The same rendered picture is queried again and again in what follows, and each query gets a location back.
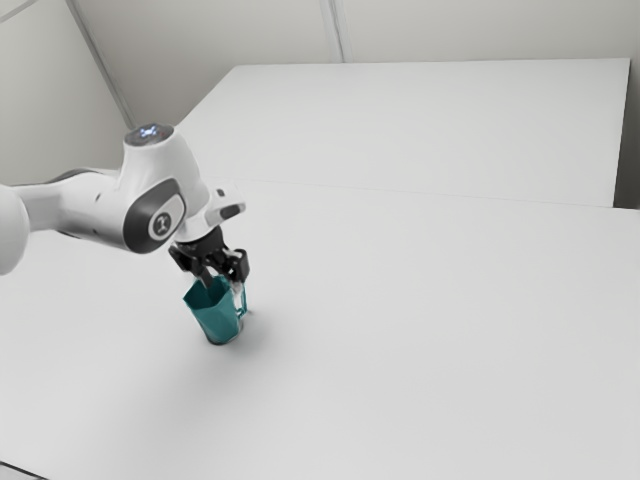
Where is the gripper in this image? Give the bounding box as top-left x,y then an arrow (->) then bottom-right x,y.
167,227 -> 250,312

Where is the teal faceted mug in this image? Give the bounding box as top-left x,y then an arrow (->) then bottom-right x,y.
182,273 -> 249,346

